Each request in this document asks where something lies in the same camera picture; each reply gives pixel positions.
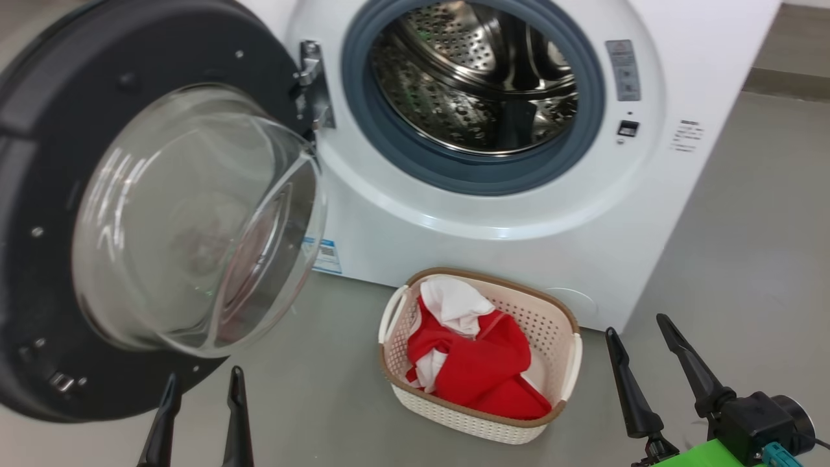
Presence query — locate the white front-load washing machine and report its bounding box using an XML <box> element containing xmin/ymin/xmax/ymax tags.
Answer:
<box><xmin>240</xmin><ymin>0</ymin><xmax>782</xmax><ymax>333</ymax></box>

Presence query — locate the dark grey washer door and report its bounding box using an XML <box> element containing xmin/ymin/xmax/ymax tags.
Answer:
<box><xmin>0</xmin><ymin>0</ymin><xmax>328</xmax><ymax>424</ymax></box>

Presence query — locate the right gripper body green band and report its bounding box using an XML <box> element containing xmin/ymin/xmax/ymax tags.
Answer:
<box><xmin>632</xmin><ymin>436</ymin><xmax>766</xmax><ymax>467</ymax></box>

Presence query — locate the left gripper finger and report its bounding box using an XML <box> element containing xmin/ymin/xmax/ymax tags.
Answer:
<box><xmin>222</xmin><ymin>365</ymin><xmax>255</xmax><ymax>467</ymax></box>
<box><xmin>136</xmin><ymin>373</ymin><xmax>182</xmax><ymax>467</ymax></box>

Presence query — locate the cream perforated laundry basket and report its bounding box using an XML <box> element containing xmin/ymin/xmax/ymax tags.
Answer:
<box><xmin>378</xmin><ymin>267</ymin><xmax>583</xmax><ymax>446</ymax></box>

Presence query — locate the grey warning label sticker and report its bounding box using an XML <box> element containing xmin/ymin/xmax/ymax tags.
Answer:
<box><xmin>605</xmin><ymin>40</ymin><xmax>643</xmax><ymax>102</ymax></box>

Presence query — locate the right cable teal connector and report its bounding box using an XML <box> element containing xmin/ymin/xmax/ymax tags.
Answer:
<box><xmin>762</xmin><ymin>435</ymin><xmax>830</xmax><ymax>467</ymax></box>

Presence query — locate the metal door hinge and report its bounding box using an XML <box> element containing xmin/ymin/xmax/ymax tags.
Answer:
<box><xmin>295</xmin><ymin>40</ymin><xmax>337</xmax><ymax>130</ymax></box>

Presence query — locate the grey rubber door gasket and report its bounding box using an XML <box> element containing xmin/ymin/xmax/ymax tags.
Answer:
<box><xmin>342</xmin><ymin>0</ymin><xmax>606</xmax><ymax>197</ymax></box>

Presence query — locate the red garment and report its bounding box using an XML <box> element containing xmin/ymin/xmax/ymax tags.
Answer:
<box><xmin>405</xmin><ymin>305</ymin><xmax>553</xmax><ymax>421</ymax></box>

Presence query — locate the white garment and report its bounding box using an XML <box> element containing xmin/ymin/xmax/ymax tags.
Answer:
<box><xmin>415</xmin><ymin>276</ymin><xmax>549</xmax><ymax>396</ymax></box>

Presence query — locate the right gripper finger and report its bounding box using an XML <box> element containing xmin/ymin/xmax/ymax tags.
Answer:
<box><xmin>605</xmin><ymin>327</ymin><xmax>665</xmax><ymax>440</ymax></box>
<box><xmin>656</xmin><ymin>313</ymin><xmax>737</xmax><ymax>419</ymax></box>

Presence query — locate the steel perforated washer drum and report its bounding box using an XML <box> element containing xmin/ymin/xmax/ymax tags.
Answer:
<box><xmin>370</xmin><ymin>0</ymin><xmax>579</xmax><ymax>156</ymax></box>

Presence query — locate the blue energy label sticker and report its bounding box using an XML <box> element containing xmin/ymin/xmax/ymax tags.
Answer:
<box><xmin>302</xmin><ymin>237</ymin><xmax>343</xmax><ymax>275</ymax></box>

